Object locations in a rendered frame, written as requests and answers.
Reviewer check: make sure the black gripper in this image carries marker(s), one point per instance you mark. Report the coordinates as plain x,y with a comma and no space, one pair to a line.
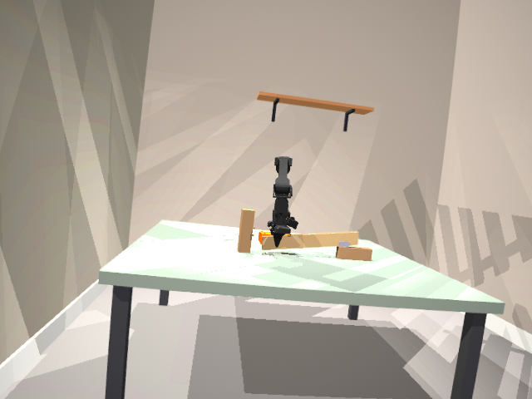
278,230

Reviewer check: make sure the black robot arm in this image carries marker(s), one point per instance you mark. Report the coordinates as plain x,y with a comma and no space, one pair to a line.
283,189

